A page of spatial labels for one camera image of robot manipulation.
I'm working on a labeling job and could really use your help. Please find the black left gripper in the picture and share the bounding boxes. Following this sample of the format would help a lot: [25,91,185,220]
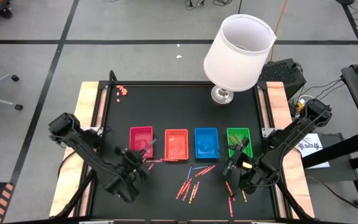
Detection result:
[116,143,155,180]

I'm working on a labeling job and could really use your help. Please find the black floor cable bundle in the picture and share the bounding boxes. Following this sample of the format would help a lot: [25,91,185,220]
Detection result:
[183,0,229,7]

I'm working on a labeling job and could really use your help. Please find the printed white paper sheet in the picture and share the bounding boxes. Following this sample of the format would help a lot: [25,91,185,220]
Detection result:
[296,133,331,169]

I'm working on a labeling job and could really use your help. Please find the blue plastic basket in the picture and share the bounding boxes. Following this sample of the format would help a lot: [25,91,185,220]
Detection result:
[194,127,220,159]

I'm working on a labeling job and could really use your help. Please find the white shade table lamp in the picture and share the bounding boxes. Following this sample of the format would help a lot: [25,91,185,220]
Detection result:
[203,14,277,106]

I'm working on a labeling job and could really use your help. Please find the yellow-orange power cable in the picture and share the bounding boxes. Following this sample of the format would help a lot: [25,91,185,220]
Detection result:
[269,0,289,62]

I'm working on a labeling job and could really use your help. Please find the pink-red plastic basket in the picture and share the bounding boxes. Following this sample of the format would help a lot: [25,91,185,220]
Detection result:
[129,126,154,159]

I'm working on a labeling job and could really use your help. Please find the black perforated box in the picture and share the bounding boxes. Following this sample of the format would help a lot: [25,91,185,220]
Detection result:
[258,58,307,101]

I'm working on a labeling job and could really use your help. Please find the green plastic basket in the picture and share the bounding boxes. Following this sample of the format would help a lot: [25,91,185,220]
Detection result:
[226,127,254,159]

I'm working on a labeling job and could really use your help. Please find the orange plastic basket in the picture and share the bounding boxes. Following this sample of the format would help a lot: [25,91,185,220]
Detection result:
[164,129,190,161]

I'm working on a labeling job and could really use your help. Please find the wooden side board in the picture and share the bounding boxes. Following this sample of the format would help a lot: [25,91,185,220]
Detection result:
[48,81,101,218]
[265,81,316,218]

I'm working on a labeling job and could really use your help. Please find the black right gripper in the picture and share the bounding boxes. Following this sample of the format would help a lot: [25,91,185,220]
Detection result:
[223,146,253,177]

